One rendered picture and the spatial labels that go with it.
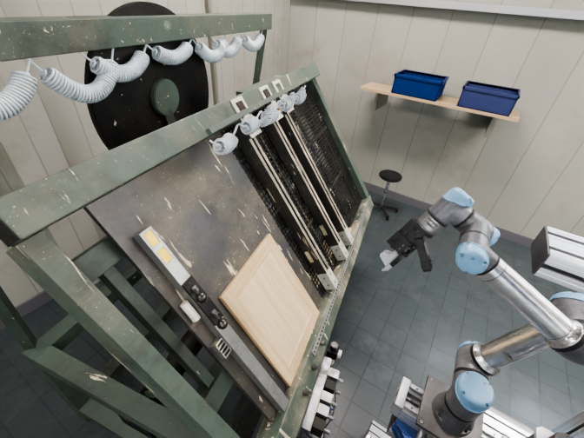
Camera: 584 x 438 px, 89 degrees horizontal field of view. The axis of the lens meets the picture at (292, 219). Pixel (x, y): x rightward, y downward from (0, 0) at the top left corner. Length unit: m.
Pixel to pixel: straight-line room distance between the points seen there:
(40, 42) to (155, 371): 1.09
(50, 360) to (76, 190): 1.23
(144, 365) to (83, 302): 0.25
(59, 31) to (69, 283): 0.85
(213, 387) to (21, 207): 0.84
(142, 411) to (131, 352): 0.73
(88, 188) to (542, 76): 3.92
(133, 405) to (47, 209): 1.08
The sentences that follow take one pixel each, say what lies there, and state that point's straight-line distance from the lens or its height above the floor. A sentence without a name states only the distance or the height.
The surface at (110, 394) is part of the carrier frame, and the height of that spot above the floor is 0.79.
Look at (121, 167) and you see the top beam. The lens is 1.02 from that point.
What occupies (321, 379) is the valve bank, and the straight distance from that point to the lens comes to 1.75.
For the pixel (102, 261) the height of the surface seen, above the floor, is 1.63.
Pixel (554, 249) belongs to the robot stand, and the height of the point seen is 2.02.
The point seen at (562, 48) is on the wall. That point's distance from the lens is 4.06.
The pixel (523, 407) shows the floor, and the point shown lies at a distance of 3.11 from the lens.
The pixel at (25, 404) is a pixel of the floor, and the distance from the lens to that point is 2.96.
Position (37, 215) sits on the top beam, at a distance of 0.91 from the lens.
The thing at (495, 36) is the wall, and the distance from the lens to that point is 4.04.
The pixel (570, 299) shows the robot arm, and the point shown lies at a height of 1.65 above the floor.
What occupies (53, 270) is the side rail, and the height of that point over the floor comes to 1.73.
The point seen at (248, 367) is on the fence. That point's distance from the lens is 1.30.
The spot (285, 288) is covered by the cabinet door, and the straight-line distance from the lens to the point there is 1.53.
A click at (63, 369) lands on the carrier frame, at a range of 1.96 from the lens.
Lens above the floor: 2.31
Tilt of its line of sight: 37 degrees down
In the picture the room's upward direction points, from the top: 5 degrees clockwise
